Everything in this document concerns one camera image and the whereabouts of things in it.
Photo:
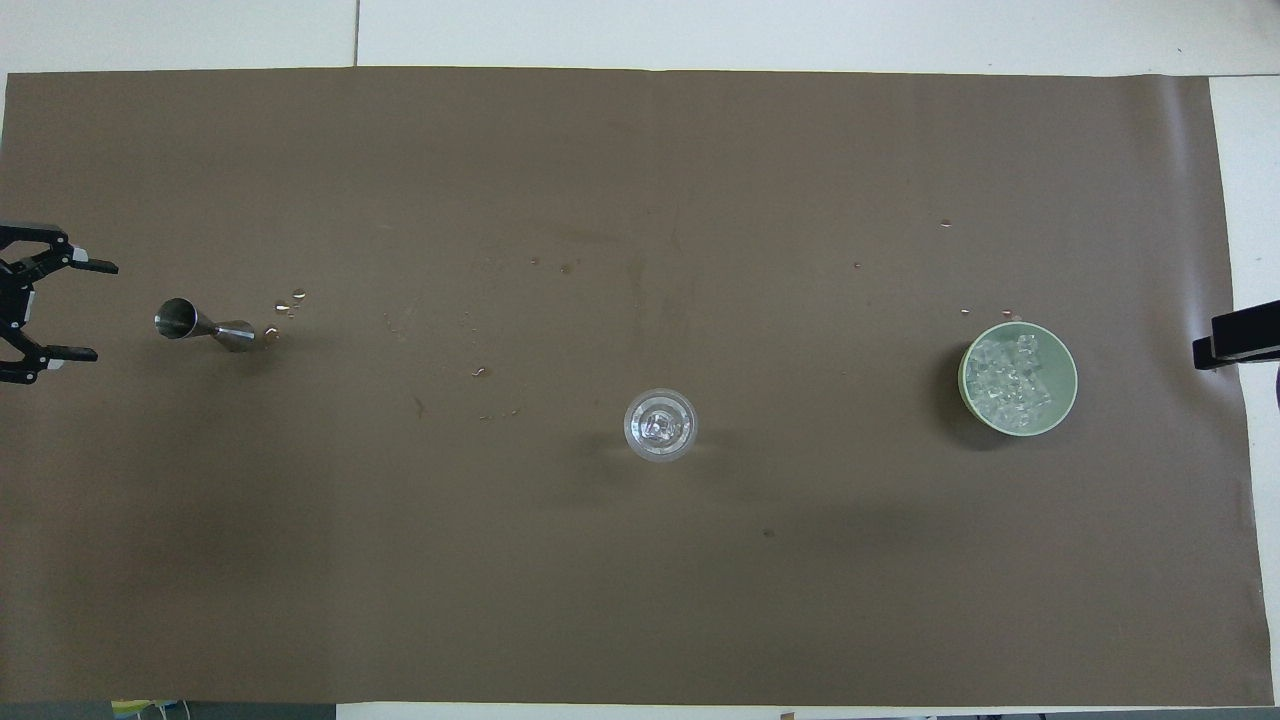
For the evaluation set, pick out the steel double jigger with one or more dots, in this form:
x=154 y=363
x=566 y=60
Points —
x=182 y=318

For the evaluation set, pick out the green bowl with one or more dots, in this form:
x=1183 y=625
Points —
x=1062 y=400

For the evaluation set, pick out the ice cubes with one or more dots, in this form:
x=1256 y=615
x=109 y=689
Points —
x=1008 y=385

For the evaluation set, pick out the clear drinking glass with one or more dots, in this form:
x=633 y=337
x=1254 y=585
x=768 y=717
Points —
x=660 y=426

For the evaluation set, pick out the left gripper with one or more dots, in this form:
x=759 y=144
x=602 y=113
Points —
x=12 y=298

